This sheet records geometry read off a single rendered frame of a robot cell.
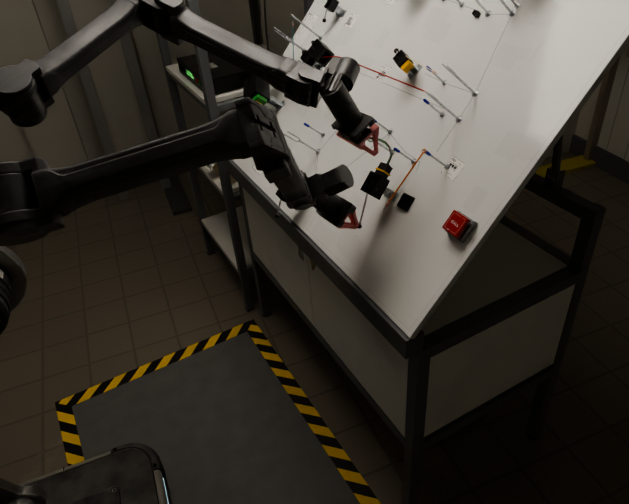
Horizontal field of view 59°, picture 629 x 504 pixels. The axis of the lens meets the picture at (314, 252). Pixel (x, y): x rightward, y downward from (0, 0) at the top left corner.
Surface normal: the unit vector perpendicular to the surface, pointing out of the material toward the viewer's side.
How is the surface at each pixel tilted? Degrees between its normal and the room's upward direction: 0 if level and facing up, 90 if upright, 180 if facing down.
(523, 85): 48
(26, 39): 90
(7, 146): 90
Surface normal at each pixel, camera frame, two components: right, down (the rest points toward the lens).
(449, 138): -0.69, -0.29
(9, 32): 0.37, 0.54
